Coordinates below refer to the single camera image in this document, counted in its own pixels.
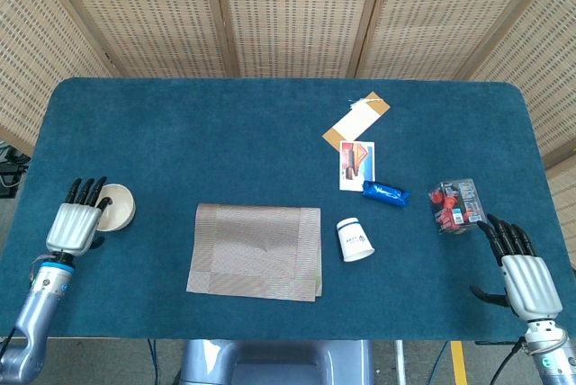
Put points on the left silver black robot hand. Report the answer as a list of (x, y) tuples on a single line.
[(72, 227)]

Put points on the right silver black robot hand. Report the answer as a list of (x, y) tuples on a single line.
[(531, 286)]

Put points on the white ceramic bowl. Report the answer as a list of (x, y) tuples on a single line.
[(119, 209)]

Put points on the white paper cup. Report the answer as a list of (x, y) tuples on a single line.
[(353, 241)]

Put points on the brown woven placemat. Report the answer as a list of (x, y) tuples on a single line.
[(256, 250)]

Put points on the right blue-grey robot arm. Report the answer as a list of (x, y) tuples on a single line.
[(553, 362)]

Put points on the clear box with red parts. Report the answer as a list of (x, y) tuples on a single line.
[(456, 207)]

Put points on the blue table cloth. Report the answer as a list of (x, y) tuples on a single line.
[(180, 133)]

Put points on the white table leg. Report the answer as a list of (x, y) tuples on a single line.
[(399, 362)]

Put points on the blue foil snack packet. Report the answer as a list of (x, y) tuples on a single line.
[(384, 194)]

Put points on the photo postcard with red building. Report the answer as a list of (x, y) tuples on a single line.
[(355, 164)]

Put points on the brown and white paper tag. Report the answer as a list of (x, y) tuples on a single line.
[(355, 122)]

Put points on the blue-grey robot torso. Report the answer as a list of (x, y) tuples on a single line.
[(279, 362)]

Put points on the bamboo folding screen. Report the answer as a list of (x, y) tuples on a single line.
[(292, 11)]

